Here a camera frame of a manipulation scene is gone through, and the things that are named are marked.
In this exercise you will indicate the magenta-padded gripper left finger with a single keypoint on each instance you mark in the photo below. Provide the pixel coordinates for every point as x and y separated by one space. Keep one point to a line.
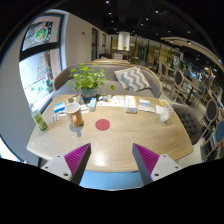
77 158

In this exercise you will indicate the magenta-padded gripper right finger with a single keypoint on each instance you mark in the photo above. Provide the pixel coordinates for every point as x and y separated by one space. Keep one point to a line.
146 159

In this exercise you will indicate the green-labelled clear drink bottle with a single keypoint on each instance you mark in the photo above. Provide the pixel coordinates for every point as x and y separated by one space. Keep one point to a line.
39 120

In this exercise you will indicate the flat round red coaster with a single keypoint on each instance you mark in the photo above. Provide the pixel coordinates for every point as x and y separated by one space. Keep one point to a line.
102 124

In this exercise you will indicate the tan mug with white inside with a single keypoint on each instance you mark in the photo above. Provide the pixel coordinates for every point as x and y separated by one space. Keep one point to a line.
74 114

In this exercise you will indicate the pill blister pack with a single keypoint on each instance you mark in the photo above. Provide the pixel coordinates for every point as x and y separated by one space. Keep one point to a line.
55 118

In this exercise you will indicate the clear plastic cup with straw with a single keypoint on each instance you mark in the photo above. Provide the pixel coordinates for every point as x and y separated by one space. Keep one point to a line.
166 114

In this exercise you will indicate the white paper napkin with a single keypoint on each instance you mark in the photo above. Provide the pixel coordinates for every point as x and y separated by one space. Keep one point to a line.
159 109

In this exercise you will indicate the flat blue and white box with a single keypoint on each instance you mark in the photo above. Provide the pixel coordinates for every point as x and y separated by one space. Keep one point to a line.
59 107

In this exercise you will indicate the small blue white booklet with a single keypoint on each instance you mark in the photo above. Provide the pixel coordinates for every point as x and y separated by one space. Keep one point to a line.
145 105

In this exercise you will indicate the small blue and white carton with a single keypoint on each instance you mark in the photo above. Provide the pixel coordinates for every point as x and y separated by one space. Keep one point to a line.
92 104

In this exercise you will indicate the dark grey tufted armchair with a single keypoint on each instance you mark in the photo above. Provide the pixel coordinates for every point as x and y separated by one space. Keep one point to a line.
189 121

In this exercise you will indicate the white box with orange print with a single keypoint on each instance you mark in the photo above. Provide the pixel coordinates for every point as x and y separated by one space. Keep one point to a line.
131 103

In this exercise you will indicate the brown paper bag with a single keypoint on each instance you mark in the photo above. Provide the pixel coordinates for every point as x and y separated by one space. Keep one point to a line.
71 99

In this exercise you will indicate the yellow card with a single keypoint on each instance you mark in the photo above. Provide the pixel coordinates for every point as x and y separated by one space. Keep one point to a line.
163 102

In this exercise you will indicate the white printed leaflet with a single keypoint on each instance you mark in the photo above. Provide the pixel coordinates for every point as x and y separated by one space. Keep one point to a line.
113 101

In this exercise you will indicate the green potted plant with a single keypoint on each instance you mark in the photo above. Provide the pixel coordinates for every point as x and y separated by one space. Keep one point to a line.
87 79

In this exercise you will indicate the group of dining chairs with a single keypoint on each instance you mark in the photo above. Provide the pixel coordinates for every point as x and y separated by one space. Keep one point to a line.
211 111

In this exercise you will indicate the grey white chevron cushion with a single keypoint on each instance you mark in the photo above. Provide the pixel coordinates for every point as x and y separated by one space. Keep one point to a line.
132 79

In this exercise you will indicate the grey curved sofa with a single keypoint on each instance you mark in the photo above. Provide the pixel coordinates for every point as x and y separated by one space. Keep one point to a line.
110 71

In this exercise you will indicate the window with festive decals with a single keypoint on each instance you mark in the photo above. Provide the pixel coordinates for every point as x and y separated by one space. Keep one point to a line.
40 70

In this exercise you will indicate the group of ceiling lights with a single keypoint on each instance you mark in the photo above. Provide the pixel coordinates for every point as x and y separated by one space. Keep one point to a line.
156 11

